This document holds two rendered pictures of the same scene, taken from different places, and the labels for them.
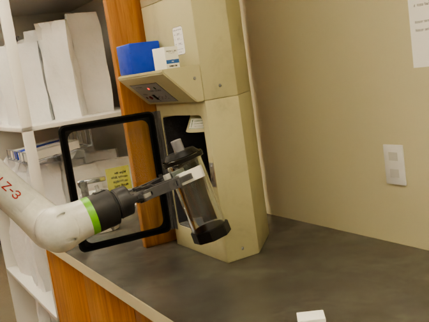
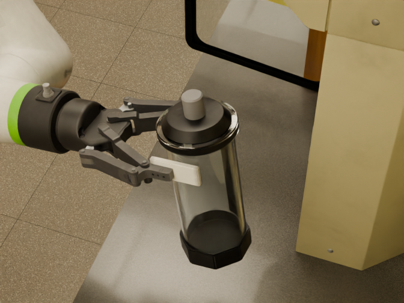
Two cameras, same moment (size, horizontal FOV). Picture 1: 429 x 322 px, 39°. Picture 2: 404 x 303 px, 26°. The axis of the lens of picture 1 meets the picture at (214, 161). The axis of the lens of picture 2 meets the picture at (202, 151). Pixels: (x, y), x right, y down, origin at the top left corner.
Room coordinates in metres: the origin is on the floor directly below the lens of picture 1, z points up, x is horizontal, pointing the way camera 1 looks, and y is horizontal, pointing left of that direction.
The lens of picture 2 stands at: (1.03, -0.51, 2.13)
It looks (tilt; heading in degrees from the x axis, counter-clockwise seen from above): 50 degrees down; 50
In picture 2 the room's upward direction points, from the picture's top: straight up
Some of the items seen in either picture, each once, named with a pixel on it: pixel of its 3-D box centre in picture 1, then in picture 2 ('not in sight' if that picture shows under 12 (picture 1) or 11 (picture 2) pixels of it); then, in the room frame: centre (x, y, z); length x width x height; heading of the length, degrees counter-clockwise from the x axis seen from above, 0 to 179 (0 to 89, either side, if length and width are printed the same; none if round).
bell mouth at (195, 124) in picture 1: (213, 119); not in sight; (1.83, -0.01, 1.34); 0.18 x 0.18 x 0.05
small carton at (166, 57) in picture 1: (166, 58); not in sight; (1.71, 0.09, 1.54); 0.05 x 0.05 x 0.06; 46
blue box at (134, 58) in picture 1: (139, 58); not in sight; (1.86, 0.18, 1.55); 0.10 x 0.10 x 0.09; 30
